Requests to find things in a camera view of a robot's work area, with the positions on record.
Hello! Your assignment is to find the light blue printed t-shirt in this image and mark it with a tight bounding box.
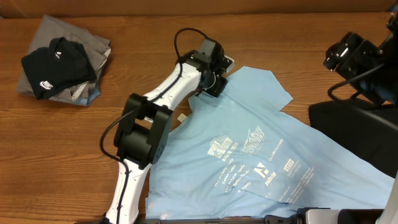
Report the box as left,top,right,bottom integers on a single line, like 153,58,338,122
146,67,394,220

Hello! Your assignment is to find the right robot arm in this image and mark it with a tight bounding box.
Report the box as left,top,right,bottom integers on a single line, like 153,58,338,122
308,12,397,178

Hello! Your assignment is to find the black garment under blue shirt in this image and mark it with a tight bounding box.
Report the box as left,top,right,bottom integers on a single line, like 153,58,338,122
308,101,397,177

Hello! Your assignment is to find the folded black Nike shirt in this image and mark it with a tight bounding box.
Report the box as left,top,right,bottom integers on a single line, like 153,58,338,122
21,37,96,100

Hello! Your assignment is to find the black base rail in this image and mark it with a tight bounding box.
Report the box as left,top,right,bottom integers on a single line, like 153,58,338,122
74,207,330,224

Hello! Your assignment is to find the folded grey shirt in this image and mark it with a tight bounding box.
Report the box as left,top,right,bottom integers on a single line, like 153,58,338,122
16,14,112,98

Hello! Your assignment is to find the folded blue garment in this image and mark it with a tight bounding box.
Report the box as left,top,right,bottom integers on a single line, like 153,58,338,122
49,73,102,107

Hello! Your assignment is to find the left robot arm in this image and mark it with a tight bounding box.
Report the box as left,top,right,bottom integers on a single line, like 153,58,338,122
99,39,234,223

